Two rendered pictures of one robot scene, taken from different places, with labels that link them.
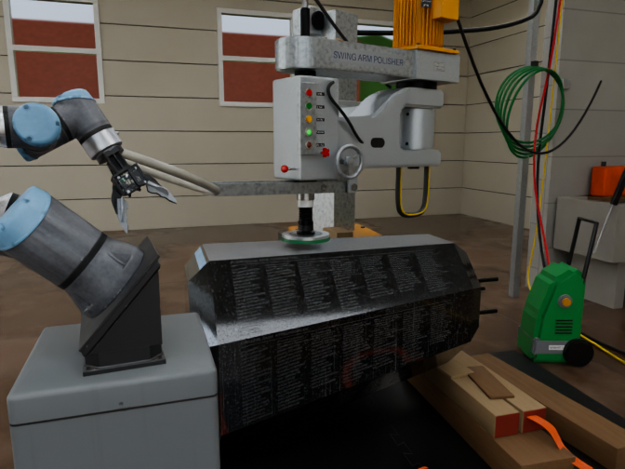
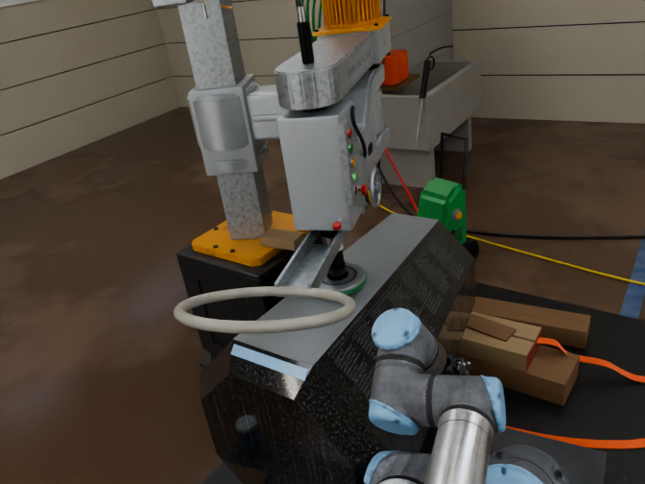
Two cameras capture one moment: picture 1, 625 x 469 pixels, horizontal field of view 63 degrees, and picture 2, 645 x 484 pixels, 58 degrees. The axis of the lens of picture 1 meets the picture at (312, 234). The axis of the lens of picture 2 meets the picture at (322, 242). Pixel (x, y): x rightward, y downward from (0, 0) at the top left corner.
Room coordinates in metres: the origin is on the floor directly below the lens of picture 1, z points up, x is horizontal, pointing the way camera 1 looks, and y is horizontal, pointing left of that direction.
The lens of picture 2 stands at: (0.67, 1.22, 2.09)
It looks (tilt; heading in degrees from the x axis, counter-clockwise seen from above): 27 degrees down; 324
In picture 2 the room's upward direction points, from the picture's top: 8 degrees counter-clockwise
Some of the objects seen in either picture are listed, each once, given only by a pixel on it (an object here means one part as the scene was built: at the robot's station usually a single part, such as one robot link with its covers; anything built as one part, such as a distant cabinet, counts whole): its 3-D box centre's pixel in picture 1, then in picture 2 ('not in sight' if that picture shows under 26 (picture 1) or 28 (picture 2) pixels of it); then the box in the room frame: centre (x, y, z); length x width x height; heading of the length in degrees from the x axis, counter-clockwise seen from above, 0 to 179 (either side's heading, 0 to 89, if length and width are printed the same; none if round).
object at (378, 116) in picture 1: (376, 137); (352, 138); (2.45, -0.30, 1.35); 0.74 x 0.23 x 0.49; 125
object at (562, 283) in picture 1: (556, 288); (441, 204); (3.03, -1.50, 0.43); 0.35 x 0.35 x 0.87; 89
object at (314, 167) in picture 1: (320, 133); (328, 161); (2.28, -0.04, 1.36); 0.36 x 0.22 x 0.45; 125
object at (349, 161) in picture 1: (344, 161); (366, 187); (2.21, -0.14, 1.24); 0.15 x 0.10 x 0.15; 125
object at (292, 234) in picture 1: (305, 234); (338, 276); (2.24, 0.03, 0.92); 0.21 x 0.21 x 0.01
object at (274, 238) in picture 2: (337, 234); (281, 239); (2.88, -0.14, 0.81); 0.20 x 0.10 x 0.05; 22
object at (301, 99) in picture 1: (306, 119); (347, 162); (2.10, 0.02, 1.41); 0.08 x 0.03 x 0.28; 125
